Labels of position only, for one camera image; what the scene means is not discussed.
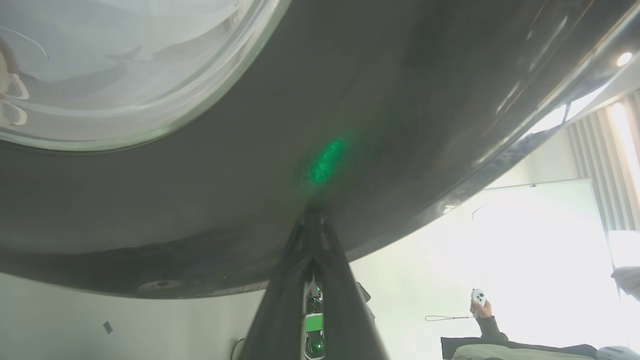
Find white projection screen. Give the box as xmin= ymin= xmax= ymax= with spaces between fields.
xmin=472 ymin=179 xmax=616 ymax=301

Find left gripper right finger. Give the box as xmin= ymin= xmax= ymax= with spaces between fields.
xmin=310 ymin=207 xmax=391 ymax=360

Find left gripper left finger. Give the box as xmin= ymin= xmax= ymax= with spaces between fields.
xmin=239 ymin=207 xmax=315 ymax=360

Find black round glass machine door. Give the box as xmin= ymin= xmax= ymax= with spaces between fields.
xmin=0 ymin=0 xmax=640 ymax=300

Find operator hand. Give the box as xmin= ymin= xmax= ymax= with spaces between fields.
xmin=470 ymin=299 xmax=494 ymax=321

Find grey vertical blinds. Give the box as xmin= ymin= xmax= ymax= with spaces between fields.
xmin=567 ymin=90 xmax=640 ymax=231

